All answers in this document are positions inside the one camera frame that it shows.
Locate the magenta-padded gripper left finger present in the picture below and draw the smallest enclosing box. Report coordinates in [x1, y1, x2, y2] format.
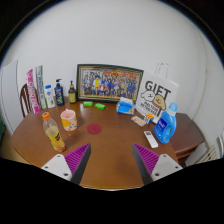
[40, 142, 92, 186]

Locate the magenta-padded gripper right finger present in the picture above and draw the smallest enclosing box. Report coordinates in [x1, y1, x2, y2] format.
[131, 143, 184, 186]

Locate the orange juice bottle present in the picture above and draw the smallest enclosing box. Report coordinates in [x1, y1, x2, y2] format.
[42, 111, 67, 154]

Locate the white remote control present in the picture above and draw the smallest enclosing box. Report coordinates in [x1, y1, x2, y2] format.
[143, 130, 159, 149]

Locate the flat round red coaster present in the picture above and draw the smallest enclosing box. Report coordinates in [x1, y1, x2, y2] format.
[86, 123, 103, 135]

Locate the blue detergent bottle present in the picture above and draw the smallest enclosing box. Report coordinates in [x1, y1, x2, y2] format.
[153, 102, 179, 145]

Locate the pink and yellow mug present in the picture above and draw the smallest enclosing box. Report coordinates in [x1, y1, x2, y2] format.
[59, 108, 79, 132]

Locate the small patterned snack packet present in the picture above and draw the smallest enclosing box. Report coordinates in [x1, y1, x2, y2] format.
[130, 115, 147, 128]

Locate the small colourful cube box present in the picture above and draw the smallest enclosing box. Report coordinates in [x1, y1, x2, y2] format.
[143, 112, 155, 125]

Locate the blue tissue pack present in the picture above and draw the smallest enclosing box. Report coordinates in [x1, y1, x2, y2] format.
[115, 96, 137, 116]

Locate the brown yellow pump bottle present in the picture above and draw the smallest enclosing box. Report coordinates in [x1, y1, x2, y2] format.
[67, 80, 78, 104]

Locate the white paper gift bag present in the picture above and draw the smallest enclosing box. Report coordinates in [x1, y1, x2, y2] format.
[135, 62, 180, 116]

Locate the dark blue pump bottle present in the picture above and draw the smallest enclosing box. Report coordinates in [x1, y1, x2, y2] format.
[53, 78, 65, 107]

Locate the white shampoo bottle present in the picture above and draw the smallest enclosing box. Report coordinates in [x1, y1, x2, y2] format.
[44, 84, 56, 109]

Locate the tall pink box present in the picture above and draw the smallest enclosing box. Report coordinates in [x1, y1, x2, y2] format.
[26, 68, 41, 115]

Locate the brown wooden chair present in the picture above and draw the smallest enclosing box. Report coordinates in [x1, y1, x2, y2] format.
[19, 83, 34, 118]

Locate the tall green and white box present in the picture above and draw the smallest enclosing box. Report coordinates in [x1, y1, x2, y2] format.
[35, 65, 48, 110]

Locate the framed group picture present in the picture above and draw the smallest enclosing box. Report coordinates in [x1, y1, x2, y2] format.
[76, 63, 145, 104]

